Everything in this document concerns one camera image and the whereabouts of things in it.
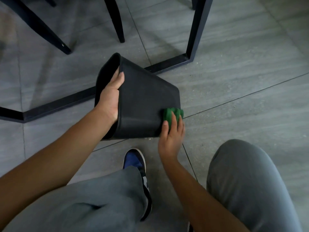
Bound green scrubbing sponge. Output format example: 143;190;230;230
163;107;184;130

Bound person's right leg grey trousers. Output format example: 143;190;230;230
206;139;303;232

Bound blue and black sneaker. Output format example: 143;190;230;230
123;148;153;222

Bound person's left forearm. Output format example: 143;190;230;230
0;106;114;221

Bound person's leg grey trousers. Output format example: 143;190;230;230
206;139;303;232
4;166;148;232

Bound person's left leg grey trousers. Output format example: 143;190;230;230
4;166;148;232

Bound person's right hand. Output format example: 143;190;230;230
158;111;186;163

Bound black chair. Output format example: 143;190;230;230
0;0;125;55

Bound black plastic waste bin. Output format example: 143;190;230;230
94;53;181;141

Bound person's right forearm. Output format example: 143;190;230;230
161;155;250;232

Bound black metal table frame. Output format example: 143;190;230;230
0;0;214;124

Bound person's left hand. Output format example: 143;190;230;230
95;66;125;125

